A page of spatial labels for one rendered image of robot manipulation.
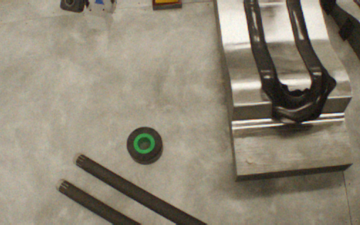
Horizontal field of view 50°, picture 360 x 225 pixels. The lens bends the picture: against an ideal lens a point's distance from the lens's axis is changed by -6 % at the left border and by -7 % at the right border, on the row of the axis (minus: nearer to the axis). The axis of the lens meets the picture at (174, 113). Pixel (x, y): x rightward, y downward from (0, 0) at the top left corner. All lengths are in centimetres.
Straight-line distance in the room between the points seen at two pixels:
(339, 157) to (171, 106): 40
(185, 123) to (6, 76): 50
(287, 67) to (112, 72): 43
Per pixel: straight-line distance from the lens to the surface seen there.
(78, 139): 98
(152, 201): 83
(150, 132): 92
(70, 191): 92
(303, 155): 90
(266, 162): 88
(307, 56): 96
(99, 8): 95
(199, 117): 96
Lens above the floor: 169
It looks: 67 degrees down
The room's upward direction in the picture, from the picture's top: 8 degrees counter-clockwise
